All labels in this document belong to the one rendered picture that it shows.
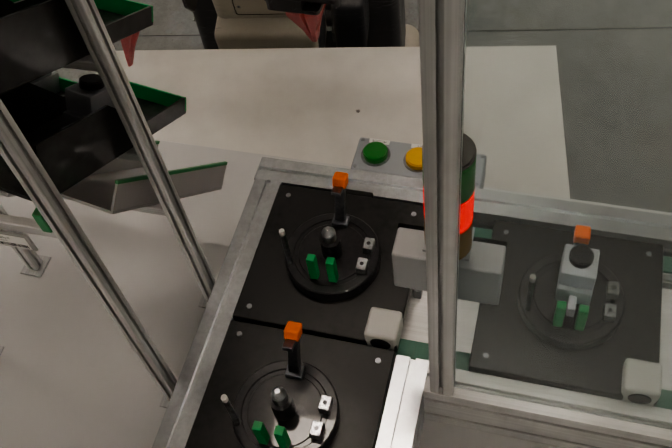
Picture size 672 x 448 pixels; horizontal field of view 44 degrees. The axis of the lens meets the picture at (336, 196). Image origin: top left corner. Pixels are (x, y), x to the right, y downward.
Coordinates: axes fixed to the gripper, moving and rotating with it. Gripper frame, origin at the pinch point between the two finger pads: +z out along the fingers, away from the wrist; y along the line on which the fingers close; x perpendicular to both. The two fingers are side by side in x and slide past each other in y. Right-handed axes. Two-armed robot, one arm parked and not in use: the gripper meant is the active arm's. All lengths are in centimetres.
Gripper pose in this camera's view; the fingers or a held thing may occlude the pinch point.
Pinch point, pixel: (314, 34)
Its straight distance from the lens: 115.5
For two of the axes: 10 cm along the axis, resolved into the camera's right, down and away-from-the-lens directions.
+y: 9.6, 1.5, -2.4
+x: 2.6, -7.9, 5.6
